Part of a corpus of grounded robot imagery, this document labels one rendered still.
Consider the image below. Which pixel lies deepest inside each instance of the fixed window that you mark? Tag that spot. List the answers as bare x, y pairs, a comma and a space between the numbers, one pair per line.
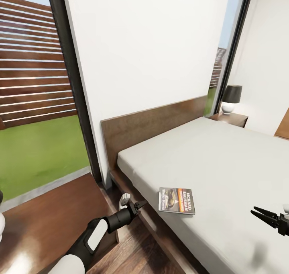
234, 19
46, 138

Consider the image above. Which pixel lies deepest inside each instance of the hardback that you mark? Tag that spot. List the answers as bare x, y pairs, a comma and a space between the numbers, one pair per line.
176, 200

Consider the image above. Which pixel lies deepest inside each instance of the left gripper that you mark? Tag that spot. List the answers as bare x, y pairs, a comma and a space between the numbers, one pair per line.
125, 216

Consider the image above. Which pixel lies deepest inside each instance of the bed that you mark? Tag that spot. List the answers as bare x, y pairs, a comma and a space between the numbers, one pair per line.
229, 169

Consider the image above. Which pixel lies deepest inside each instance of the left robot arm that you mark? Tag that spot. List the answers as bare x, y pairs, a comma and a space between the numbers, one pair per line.
78, 258

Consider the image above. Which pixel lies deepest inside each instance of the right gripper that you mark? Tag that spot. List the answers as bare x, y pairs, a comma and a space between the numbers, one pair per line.
273, 220

